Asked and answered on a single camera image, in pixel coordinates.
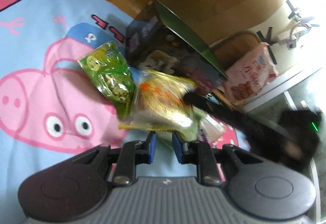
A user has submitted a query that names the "blue cartoon pig blanket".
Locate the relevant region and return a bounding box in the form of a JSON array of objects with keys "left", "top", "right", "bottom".
[{"left": 0, "top": 0, "right": 250, "bottom": 224}]

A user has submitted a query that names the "black green tin box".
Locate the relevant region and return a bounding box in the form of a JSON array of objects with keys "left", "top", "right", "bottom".
[{"left": 126, "top": 0, "right": 227, "bottom": 95}]

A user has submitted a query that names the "orange clear snack bag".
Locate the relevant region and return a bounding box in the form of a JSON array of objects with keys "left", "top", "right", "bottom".
[{"left": 118, "top": 69, "right": 199, "bottom": 141}]

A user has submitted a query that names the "pink fried dough snack bag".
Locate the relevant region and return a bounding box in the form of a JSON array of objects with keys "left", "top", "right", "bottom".
[{"left": 223, "top": 42, "right": 278, "bottom": 104}]

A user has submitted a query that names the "white wall power socket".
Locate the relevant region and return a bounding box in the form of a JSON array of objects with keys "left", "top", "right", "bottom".
[{"left": 276, "top": 27, "right": 310, "bottom": 50}]

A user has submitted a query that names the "green pea snack bag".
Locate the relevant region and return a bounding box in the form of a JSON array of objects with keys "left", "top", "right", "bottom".
[{"left": 78, "top": 41, "right": 135, "bottom": 119}]

